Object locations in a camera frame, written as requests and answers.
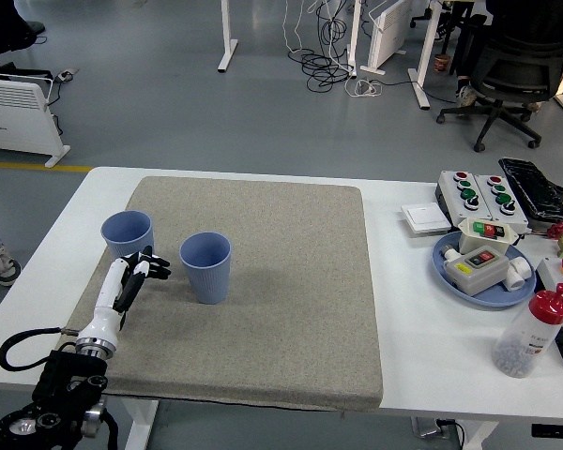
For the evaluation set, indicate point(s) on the white panel heater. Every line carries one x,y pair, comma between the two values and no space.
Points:
9,117
387,35

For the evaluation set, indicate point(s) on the white pipe fitting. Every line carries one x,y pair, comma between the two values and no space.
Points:
518,274

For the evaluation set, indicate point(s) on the blue plate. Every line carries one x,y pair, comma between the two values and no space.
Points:
492,299

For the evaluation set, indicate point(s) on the standing person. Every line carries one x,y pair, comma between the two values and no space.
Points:
0,267

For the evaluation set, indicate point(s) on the grey switch box red button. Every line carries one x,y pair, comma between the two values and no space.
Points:
474,279

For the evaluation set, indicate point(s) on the white wall switch plate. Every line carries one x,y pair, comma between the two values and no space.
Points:
424,218

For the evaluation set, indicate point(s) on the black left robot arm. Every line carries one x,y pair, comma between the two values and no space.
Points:
61,389

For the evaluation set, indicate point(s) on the white desk leg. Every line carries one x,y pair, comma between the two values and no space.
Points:
226,47
422,79
353,42

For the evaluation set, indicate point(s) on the black wrapped tray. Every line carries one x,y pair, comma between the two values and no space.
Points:
537,190

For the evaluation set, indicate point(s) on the grey-brown mat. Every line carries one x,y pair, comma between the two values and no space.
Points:
272,290

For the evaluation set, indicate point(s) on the blue ribbed plastic cup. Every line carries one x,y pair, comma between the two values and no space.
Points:
208,283
122,232

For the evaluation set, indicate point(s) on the seated person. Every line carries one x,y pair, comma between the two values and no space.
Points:
469,51

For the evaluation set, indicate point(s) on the grey power strip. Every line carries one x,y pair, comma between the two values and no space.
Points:
67,74

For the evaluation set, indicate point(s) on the brown paper cup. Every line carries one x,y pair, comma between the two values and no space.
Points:
442,64

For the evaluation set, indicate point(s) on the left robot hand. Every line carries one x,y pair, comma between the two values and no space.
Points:
105,300

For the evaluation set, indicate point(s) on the white four-button control box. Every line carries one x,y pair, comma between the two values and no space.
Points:
495,204
460,199

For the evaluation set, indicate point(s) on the beige switch box green red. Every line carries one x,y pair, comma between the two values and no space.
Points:
471,241

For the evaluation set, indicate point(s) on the black office chair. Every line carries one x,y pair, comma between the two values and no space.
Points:
521,70

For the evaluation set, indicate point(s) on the white plug fitting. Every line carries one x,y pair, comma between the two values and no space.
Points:
448,252

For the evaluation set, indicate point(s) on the clear bottle red cap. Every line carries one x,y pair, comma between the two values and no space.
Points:
521,342

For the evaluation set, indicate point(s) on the white table leg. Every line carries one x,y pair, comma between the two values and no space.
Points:
481,436
143,426

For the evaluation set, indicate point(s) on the black table control panel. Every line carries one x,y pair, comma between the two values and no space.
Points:
556,431

